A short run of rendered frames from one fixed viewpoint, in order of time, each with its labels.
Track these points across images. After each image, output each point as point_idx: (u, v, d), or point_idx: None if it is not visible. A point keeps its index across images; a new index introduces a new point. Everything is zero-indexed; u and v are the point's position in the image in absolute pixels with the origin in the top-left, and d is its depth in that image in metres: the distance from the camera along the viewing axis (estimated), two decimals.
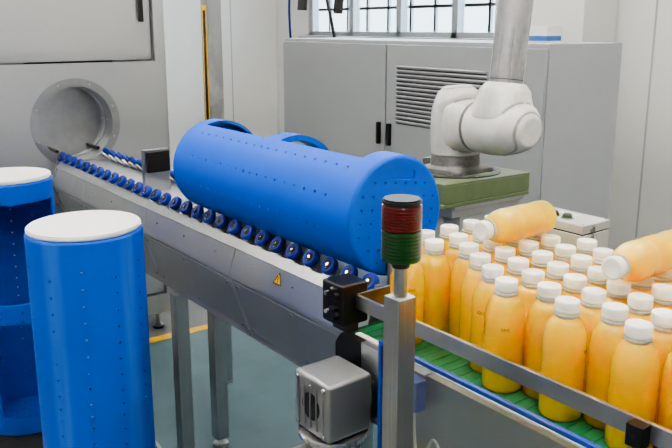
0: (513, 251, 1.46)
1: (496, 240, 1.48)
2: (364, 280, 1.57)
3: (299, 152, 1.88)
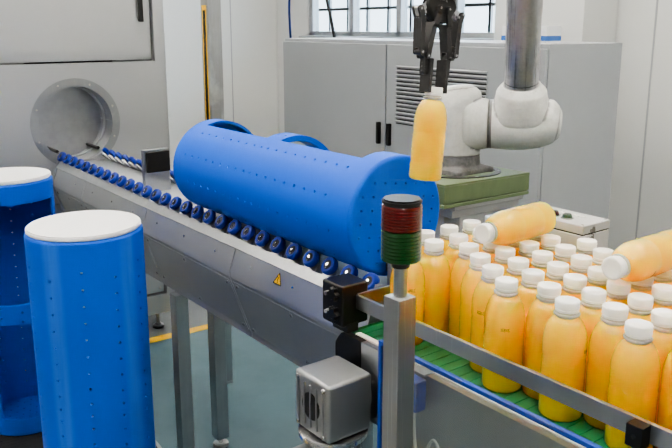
0: (513, 251, 1.46)
1: (498, 242, 1.47)
2: (364, 280, 1.57)
3: (299, 152, 1.88)
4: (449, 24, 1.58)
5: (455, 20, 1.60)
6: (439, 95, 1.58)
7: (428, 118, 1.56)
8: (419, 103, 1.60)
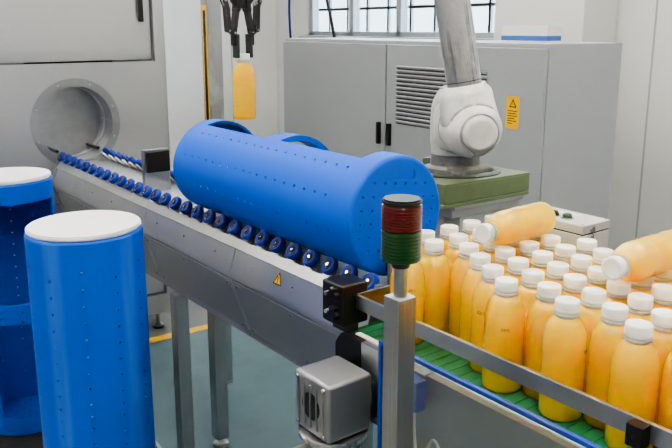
0: (513, 251, 1.46)
1: (498, 242, 1.47)
2: (364, 280, 1.57)
3: (299, 152, 1.88)
4: (250, 9, 2.26)
5: (255, 5, 2.28)
6: (246, 59, 2.27)
7: (239, 76, 2.26)
8: (234, 66, 2.29)
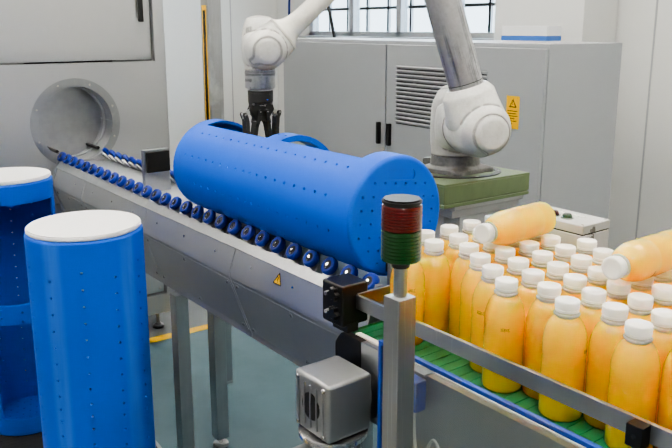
0: (513, 251, 1.46)
1: (498, 242, 1.47)
2: (364, 280, 1.57)
3: (299, 152, 1.88)
4: (269, 120, 2.26)
5: (274, 116, 2.28)
6: None
7: None
8: None
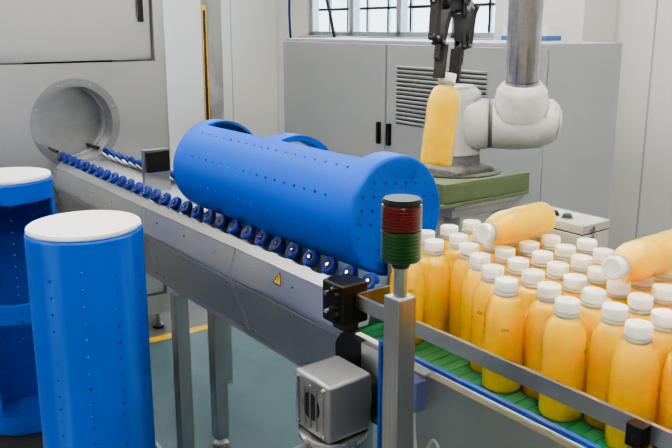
0: (513, 251, 1.46)
1: (498, 242, 1.47)
2: (364, 280, 1.57)
3: (299, 152, 1.88)
4: (464, 14, 1.61)
5: (470, 11, 1.63)
6: None
7: None
8: None
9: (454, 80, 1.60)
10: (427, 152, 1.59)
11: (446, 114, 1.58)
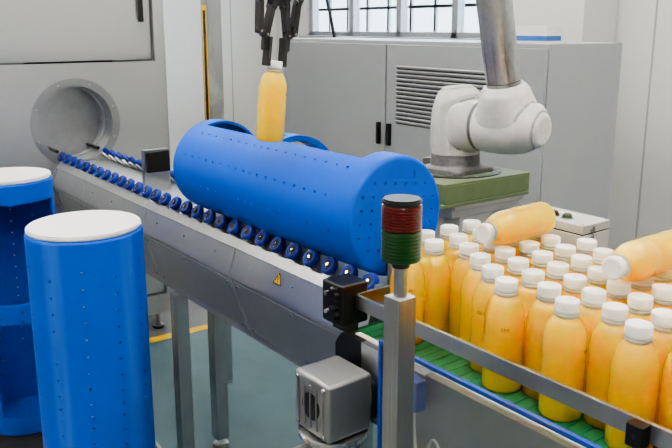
0: (513, 251, 1.46)
1: (498, 242, 1.47)
2: (364, 280, 1.57)
3: (299, 152, 1.88)
4: (288, 7, 1.83)
5: (295, 3, 1.85)
6: None
7: None
8: None
9: (280, 67, 1.84)
10: (259, 131, 1.85)
11: (273, 98, 1.83)
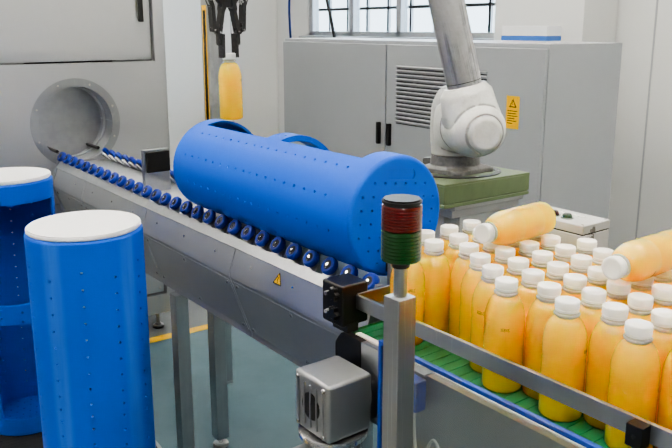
0: (513, 251, 1.46)
1: (498, 242, 1.47)
2: (364, 280, 1.57)
3: (299, 152, 1.88)
4: (235, 8, 2.23)
5: (241, 4, 2.25)
6: None
7: None
8: None
9: (233, 58, 2.24)
10: (222, 112, 2.27)
11: (230, 84, 2.24)
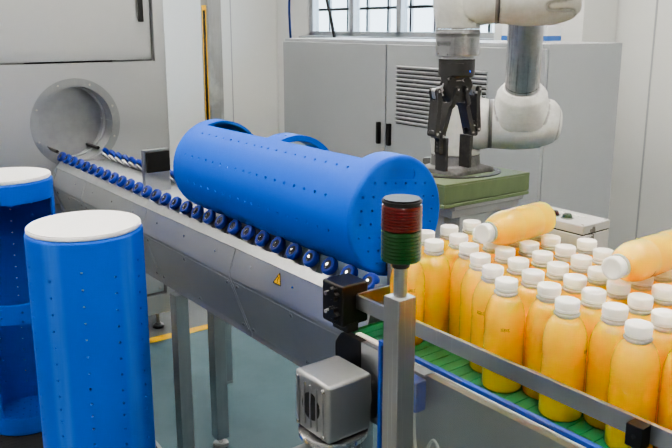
0: (513, 251, 1.46)
1: (498, 242, 1.47)
2: (364, 280, 1.57)
3: (299, 152, 1.88)
4: (468, 101, 1.58)
5: (473, 95, 1.60)
6: None
7: None
8: None
9: None
10: None
11: None
